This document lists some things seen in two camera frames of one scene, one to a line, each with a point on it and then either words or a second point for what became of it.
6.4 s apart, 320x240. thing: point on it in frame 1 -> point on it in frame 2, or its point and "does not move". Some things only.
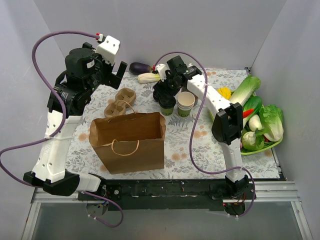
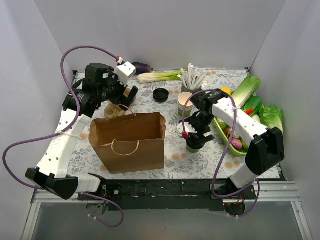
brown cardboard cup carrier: x=125 y=97 does not move
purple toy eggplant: x=136 y=68 does not move
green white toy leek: x=148 y=77 does not move
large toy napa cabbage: x=245 y=89 does not move
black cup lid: x=157 y=95 does not move
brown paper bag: x=130 y=142 does not move
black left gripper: x=116 y=75 -> x=125 y=96
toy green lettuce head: x=271 y=118 does not move
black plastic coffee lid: x=167 y=102 -> x=194 y=143
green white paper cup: x=167 y=112 -> x=192 y=150
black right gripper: x=166 y=100 -> x=197 y=136
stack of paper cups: x=185 y=101 does not move
